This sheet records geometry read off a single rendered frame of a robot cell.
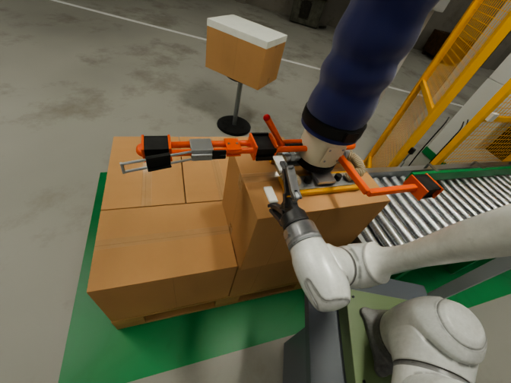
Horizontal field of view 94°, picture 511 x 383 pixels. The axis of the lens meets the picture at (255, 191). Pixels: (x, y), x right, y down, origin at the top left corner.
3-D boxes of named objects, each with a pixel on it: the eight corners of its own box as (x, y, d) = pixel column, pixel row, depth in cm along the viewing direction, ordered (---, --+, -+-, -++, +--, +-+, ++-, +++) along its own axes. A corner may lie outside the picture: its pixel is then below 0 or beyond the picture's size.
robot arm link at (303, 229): (285, 257, 63) (277, 238, 66) (315, 251, 66) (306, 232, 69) (296, 238, 56) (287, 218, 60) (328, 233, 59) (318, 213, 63)
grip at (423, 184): (417, 182, 94) (426, 172, 90) (434, 198, 89) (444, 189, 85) (402, 183, 91) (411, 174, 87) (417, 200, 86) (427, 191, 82)
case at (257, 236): (314, 193, 153) (342, 141, 125) (347, 248, 129) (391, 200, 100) (221, 203, 133) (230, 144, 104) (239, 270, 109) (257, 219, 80)
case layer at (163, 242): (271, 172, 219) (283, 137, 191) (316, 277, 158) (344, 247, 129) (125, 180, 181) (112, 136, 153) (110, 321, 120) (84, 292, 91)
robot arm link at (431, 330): (431, 322, 74) (496, 302, 57) (436, 393, 63) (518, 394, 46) (379, 298, 77) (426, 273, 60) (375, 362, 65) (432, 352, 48)
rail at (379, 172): (503, 174, 249) (521, 160, 236) (508, 178, 246) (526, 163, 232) (309, 188, 176) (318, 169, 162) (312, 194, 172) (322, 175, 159)
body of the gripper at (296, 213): (290, 219, 60) (277, 192, 66) (280, 237, 66) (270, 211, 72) (315, 216, 63) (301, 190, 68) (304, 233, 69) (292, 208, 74)
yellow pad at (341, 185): (347, 173, 106) (352, 165, 103) (359, 190, 100) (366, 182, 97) (277, 178, 95) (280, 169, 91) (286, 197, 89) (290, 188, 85)
